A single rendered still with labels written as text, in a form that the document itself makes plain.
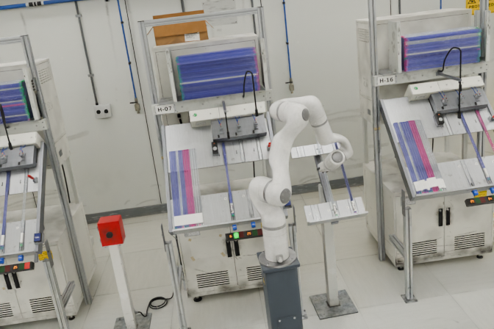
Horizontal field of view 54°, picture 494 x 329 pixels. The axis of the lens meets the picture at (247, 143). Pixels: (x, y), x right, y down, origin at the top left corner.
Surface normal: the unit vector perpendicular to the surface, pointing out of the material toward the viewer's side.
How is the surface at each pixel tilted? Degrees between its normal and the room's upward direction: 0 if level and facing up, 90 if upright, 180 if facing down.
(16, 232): 47
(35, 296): 90
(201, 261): 90
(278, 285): 90
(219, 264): 90
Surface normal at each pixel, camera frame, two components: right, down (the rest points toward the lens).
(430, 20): 0.08, 0.28
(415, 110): -0.02, -0.48
